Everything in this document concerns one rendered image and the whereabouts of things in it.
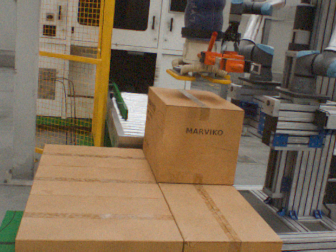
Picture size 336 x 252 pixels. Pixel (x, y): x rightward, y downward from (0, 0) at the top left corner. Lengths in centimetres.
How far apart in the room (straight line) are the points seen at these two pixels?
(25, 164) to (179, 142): 173
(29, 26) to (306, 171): 219
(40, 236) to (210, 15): 136
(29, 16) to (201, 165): 182
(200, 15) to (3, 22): 943
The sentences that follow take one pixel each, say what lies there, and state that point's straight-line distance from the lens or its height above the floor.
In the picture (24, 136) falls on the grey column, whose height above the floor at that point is 37.
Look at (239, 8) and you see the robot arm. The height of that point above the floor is 146.
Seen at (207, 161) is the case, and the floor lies 67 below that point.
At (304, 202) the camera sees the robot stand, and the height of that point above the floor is 32.
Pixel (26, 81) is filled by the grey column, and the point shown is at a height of 80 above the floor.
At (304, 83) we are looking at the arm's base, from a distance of 244.
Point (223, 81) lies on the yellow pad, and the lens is 225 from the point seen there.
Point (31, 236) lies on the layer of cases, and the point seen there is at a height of 54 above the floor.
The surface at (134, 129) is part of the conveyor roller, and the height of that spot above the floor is 55.
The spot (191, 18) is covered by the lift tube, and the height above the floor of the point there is 137.
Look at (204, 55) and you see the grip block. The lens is 209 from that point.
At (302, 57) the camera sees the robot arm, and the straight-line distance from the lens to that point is 244.
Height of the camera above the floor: 129
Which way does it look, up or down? 13 degrees down
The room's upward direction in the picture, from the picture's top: 6 degrees clockwise
